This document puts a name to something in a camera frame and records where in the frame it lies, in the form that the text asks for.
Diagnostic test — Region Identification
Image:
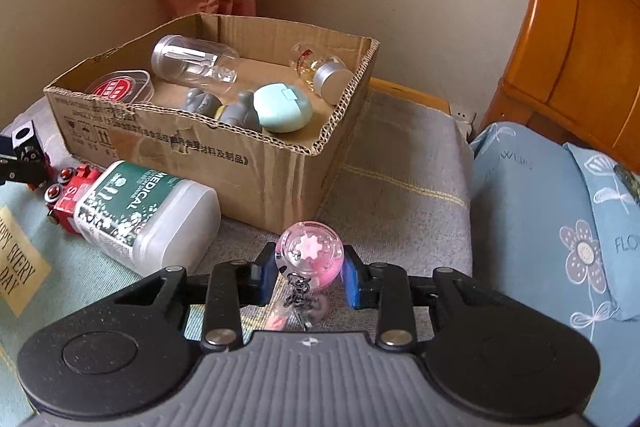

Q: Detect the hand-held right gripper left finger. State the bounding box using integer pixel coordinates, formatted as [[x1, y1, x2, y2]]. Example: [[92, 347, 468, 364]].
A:
[[112, 253, 278, 353]]

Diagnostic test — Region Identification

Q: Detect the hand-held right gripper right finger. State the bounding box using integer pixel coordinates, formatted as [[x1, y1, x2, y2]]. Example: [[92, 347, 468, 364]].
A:
[[342, 252, 509, 351]]

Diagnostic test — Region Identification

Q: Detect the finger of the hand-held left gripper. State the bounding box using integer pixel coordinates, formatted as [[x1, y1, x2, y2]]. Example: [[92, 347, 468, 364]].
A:
[[0, 134, 53, 190]]

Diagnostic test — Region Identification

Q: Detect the pink ball keychain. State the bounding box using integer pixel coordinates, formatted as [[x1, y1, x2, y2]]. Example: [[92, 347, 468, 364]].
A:
[[267, 221, 346, 333]]

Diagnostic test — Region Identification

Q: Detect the red toy car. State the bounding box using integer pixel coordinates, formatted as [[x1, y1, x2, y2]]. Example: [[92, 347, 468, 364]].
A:
[[44, 164, 103, 235]]

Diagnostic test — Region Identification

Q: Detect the cardboard box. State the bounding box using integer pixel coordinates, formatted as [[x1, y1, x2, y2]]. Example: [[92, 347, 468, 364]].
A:
[[42, 13, 381, 235]]

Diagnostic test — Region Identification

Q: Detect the clear box with red label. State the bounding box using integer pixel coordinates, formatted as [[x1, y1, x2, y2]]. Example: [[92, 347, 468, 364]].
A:
[[84, 69, 153, 105]]

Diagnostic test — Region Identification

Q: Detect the grey toy creature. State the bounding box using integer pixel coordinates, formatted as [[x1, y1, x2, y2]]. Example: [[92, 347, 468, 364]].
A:
[[181, 88, 263, 132]]

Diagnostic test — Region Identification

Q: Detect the mint earbud case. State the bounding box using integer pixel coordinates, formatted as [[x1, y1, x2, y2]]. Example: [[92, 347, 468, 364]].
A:
[[253, 83, 313, 132]]

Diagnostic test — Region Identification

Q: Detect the clear plastic jar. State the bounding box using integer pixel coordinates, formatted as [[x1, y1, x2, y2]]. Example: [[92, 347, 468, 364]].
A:
[[151, 34, 240, 94]]

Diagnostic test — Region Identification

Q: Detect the yellow capsule bottle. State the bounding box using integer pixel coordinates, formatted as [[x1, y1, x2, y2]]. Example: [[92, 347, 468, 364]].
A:
[[290, 42, 355, 104]]

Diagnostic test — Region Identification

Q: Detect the white bottle with green label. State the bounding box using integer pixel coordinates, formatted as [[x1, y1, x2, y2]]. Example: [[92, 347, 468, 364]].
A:
[[73, 160, 222, 269]]

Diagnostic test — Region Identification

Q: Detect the blue floral bed sheet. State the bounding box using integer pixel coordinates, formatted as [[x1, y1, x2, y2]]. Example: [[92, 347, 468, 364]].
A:
[[470, 122, 640, 427]]

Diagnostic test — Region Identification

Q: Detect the blue floral pillow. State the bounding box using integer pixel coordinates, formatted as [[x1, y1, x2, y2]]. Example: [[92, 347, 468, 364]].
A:
[[564, 142, 640, 323]]

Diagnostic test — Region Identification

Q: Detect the dark patterned small object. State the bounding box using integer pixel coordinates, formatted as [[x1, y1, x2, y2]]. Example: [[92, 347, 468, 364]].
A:
[[615, 164, 640, 208]]

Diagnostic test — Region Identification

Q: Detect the wooden bed headboard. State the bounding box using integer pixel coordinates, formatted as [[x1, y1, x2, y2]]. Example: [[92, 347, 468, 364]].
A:
[[479, 0, 640, 158]]

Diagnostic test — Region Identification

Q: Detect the white wall socket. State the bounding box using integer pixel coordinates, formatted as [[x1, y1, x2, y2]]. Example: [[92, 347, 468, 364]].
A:
[[450, 104, 476, 134]]

